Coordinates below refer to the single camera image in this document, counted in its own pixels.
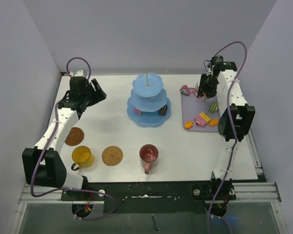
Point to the metal tongs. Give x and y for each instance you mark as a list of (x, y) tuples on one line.
[(201, 97)]

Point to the pink strawberry cake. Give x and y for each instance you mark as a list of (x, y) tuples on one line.
[(200, 122)]

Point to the purple cake slice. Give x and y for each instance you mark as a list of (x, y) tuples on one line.
[(185, 90)]

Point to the pink patterned mug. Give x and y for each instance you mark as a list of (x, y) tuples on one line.
[(148, 157)]

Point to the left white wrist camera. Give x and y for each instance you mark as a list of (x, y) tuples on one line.
[(80, 73)]

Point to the orange cookie right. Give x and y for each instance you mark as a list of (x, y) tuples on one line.
[(213, 122)]

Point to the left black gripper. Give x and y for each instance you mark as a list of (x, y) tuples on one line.
[(98, 95)]

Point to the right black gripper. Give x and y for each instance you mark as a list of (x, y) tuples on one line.
[(203, 88)]

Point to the blue three-tier cake stand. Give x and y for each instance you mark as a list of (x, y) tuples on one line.
[(148, 95)]

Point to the purple serving tray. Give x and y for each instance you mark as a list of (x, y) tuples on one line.
[(192, 106)]

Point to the brown wooden coaster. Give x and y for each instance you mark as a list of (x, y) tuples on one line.
[(75, 136)]

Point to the orange cookie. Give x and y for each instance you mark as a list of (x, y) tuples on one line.
[(188, 125), (213, 122)]

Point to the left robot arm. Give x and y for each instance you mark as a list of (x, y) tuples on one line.
[(42, 163)]

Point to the yellow pink cake slice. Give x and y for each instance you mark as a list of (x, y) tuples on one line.
[(205, 117)]

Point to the red pink macaron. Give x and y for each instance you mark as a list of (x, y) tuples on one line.
[(195, 92)]

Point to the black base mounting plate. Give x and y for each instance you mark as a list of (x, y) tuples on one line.
[(196, 197)]

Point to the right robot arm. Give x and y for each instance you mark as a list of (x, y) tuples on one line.
[(236, 115)]

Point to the chocolate layered cake slice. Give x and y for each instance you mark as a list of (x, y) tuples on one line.
[(163, 110)]

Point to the yellow enamel mug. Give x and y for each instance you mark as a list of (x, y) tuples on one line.
[(82, 158)]

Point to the green striped macaron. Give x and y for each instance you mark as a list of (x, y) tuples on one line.
[(214, 107)]

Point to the woven rattan coaster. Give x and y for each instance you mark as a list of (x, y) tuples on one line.
[(112, 155)]

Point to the orange cookie left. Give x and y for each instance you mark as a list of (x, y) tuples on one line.
[(188, 125)]

